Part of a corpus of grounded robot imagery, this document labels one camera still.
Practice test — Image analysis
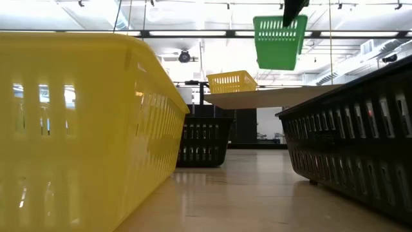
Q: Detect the green plastic basket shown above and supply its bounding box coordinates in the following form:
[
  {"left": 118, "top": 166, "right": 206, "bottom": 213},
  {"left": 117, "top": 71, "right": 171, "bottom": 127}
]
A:
[{"left": 252, "top": 14, "right": 309, "bottom": 72}]

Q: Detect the yellow plastic basket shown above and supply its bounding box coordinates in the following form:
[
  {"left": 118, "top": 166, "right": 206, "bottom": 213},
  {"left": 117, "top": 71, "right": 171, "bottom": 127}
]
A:
[
  {"left": 0, "top": 32, "right": 191, "bottom": 232},
  {"left": 206, "top": 70, "right": 259, "bottom": 95}
]

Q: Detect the black plastic basket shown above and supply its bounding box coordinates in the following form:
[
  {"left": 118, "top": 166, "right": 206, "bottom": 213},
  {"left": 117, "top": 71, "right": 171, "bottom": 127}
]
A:
[
  {"left": 176, "top": 116, "right": 236, "bottom": 169},
  {"left": 276, "top": 54, "right": 412, "bottom": 226}
]

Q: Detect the wooden shelf with black legs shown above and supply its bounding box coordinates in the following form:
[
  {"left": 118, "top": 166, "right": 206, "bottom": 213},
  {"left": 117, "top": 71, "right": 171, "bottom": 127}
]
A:
[{"left": 192, "top": 80, "right": 344, "bottom": 119}]

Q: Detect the black overhead crossbar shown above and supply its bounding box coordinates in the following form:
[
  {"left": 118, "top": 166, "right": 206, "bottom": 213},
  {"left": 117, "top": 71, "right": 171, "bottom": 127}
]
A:
[{"left": 0, "top": 29, "right": 412, "bottom": 38}]

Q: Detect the thin hanging cord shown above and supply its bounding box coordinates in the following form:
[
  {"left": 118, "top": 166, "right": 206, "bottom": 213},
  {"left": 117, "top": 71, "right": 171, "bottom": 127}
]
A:
[{"left": 328, "top": 0, "right": 333, "bottom": 85}]

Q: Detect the round black overhead camera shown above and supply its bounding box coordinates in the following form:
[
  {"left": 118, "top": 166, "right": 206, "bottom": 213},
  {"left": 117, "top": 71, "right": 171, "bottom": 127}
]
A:
[{"left": 178, "top": 49, "right": 192, "bottom": 64}]

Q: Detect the black aluminium table frame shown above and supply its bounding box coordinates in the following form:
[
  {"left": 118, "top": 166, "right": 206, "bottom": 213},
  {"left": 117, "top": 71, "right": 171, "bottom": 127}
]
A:
[{"left": 227, "top": 142, "right": 288, "bottom": 150}]

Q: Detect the black hanging cable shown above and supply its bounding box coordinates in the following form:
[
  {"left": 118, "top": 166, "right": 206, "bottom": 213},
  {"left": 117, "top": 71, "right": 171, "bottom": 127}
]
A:
[{"left": 113, "top": 0, "right": 123, "bottom": 34}]

